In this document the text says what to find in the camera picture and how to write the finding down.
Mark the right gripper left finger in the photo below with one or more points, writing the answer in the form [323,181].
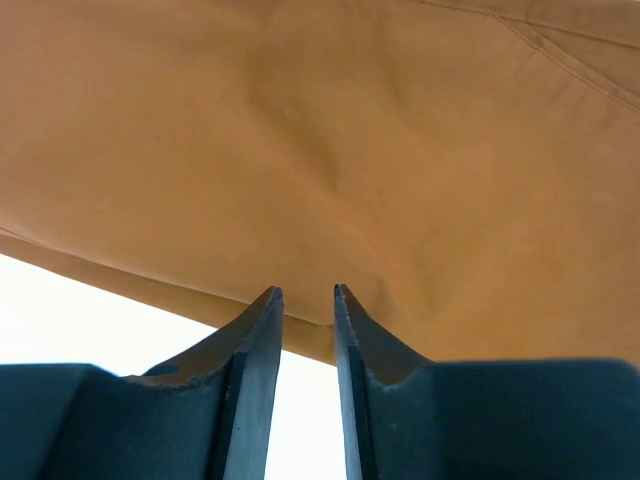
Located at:
[202,414]

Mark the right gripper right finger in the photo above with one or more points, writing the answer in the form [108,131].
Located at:
[407,417]

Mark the brown trousers with striped trim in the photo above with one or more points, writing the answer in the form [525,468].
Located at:
[470,169]

